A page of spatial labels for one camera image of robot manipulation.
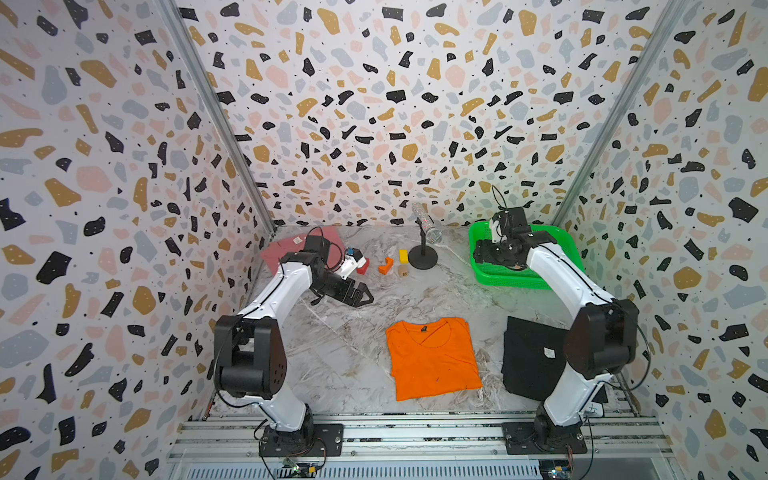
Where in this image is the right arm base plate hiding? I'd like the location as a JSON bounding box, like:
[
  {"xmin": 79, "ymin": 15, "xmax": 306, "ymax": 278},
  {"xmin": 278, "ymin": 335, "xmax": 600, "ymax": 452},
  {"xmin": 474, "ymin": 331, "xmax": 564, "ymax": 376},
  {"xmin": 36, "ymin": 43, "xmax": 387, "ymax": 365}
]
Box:
[{"xmin": 501, "ymin": 422, "xmax": 588, "ymax": 455}]

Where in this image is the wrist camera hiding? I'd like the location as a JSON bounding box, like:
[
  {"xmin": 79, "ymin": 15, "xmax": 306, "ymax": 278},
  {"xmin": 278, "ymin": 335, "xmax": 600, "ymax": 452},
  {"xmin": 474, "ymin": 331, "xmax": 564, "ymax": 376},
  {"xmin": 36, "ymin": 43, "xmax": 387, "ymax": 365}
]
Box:
[
  {"xmin": 336, "ymin": 248, "xmax": 366, "ymax": 279},
  {"xmin": 489, "ymin": 207, "xmax": 531, "ymax": 243}
]

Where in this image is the green plastic basket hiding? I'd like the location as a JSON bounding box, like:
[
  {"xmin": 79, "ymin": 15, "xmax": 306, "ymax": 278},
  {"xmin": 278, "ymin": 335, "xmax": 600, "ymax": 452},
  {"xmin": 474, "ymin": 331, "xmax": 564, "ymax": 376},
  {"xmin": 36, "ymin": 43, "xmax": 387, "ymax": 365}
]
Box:
[{"xmin": 468, "ymin": 221, "xmax": 584, "ymax": 290}]

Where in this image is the pink folded t-shirt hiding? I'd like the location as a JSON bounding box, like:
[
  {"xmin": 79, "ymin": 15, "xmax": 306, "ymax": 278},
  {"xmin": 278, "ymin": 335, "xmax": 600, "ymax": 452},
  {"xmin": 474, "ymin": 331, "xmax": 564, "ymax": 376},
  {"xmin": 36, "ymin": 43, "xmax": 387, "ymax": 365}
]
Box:
[{"xmin": 260, "ymin": 226, "xmax": 345, "ymax": 275}]

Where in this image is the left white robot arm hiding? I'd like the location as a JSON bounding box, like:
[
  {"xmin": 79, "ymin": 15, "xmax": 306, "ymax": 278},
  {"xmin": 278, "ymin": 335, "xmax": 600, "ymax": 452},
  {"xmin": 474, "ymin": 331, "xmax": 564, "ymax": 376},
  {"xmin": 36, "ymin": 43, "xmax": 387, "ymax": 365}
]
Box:
[{"xmin": 213, "ymin": 248, "xmax": 373, "ymax": 434}]

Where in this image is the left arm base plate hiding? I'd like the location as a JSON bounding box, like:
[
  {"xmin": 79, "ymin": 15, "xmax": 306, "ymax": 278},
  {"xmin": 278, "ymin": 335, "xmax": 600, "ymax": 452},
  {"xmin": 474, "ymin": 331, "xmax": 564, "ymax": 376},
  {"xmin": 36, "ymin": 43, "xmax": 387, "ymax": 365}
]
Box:
[{"xmin": 258, "ymin": 423, "xmax": 344, "ymax": 458}]

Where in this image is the black t-shirt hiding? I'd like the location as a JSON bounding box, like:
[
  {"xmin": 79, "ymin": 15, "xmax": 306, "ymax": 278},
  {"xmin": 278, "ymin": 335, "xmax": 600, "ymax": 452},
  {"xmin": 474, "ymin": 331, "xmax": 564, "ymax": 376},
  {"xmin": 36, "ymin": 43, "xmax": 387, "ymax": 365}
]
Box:
[{"xmin": 501, "ymin": 316, "xmax": 608, "ymax": 403}]

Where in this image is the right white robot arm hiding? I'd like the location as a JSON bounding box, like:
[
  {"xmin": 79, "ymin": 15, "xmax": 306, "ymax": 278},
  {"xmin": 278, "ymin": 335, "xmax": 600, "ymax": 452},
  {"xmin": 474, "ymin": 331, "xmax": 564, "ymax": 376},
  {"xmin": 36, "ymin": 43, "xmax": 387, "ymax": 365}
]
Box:
[{"xmin": 473, "ymin": 231, "xmax": 639, "ymax": 450}]

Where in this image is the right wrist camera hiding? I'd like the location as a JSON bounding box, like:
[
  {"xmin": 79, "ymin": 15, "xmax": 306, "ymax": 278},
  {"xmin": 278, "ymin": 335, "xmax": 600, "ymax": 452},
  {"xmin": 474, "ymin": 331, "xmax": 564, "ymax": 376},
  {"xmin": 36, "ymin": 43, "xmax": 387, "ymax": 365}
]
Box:
[{"xmin": 489, "ymin": 207, "xmax": 531, "ymax": 243}]

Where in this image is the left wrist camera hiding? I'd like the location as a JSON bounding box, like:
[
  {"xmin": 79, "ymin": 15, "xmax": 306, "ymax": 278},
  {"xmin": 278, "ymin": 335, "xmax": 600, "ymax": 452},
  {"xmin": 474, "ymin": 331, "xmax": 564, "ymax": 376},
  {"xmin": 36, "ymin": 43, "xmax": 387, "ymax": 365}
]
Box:
[{"xmin": 336, "ymin": 248, "xmax": 366, "ymax": 279}]

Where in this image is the red toy block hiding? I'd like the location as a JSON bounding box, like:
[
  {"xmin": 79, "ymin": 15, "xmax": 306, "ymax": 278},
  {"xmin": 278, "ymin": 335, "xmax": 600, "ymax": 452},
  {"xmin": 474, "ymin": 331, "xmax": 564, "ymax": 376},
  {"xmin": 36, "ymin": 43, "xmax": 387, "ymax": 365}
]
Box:
[{"xmin": 356, "ymin": 258, "xmax": 370, "ymax": 275}]

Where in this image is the orange t-shirt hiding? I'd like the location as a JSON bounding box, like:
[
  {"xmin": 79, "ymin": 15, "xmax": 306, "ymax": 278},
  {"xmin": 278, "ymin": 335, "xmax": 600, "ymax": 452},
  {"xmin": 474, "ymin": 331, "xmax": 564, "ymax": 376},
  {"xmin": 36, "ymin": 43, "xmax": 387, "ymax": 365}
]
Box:
[{"xmin": 386, "ymin": 317, "xmax": 483, "ymax": 402}]

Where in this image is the black stand with clear tube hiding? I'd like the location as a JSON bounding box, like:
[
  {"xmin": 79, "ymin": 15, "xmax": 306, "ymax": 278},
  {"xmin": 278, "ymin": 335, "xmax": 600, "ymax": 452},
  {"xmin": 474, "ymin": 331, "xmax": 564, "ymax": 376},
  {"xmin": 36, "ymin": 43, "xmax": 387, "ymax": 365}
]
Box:
[{"xmin": 408, "ymin": 203, "xmax": 442, "ymax": 270}]

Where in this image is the aluminium rail frame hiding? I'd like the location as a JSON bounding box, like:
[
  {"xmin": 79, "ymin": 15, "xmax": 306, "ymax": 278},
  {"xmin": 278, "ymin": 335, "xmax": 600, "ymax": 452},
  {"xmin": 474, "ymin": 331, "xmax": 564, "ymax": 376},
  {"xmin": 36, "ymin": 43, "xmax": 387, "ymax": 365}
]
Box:
[{"xmin": 169, "ymin": 411, "xmax": 685, "ymax": 479}]

